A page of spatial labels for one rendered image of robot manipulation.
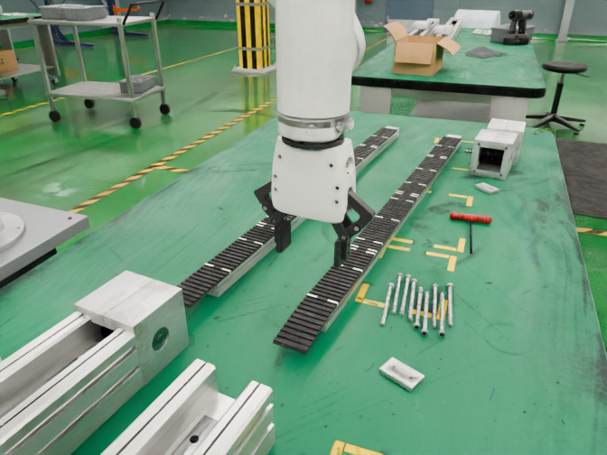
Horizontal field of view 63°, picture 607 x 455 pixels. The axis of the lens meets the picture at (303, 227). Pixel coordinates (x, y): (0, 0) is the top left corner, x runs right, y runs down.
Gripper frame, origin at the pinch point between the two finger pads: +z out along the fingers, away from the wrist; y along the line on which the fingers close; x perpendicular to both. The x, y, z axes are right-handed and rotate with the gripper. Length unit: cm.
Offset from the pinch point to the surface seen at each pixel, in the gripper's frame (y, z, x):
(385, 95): 50, 24, -194
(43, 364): 21.5, 7.4, 26.3
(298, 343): -0.9, 11.6, 5.8
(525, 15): 1, -4, -337
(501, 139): -16, 4, -76
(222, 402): 1.2, 9.5, 20.3
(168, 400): 3.9, 5.5, 25.4
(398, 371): -14.2, 13.1, 3.3
